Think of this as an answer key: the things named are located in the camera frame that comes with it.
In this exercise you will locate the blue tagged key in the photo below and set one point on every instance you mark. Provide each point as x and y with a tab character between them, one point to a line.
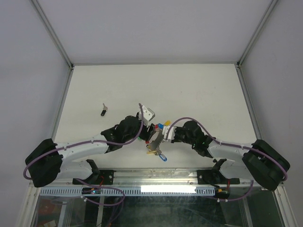
160	125

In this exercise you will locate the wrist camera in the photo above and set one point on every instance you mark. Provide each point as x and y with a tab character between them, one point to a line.
146	115
168	133

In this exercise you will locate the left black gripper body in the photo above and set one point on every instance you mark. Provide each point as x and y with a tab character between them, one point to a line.
145	132

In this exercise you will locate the black tagged key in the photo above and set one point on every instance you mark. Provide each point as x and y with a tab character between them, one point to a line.
105	108

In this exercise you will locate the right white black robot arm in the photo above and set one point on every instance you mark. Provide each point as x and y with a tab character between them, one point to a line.
257	161

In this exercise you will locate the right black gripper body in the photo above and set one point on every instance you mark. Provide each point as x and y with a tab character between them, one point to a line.
180	136

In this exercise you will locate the aluminium mounting rail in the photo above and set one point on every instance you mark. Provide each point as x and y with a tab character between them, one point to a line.
127	177

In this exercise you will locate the metal key holder red handle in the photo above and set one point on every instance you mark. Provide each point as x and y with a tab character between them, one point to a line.
154	145

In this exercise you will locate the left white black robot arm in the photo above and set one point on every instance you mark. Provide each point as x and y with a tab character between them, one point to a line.
51	161

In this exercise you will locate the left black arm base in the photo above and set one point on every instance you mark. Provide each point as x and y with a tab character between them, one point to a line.
101	176

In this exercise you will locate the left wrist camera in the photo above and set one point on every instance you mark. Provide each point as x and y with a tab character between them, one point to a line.
146	115

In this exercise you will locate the grey slotted cable duct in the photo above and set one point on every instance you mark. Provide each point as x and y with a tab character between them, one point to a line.
127	191

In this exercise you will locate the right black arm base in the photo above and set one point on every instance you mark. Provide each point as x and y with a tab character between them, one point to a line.
214	178

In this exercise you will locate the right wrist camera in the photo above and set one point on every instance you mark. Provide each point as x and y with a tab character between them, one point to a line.
168	133

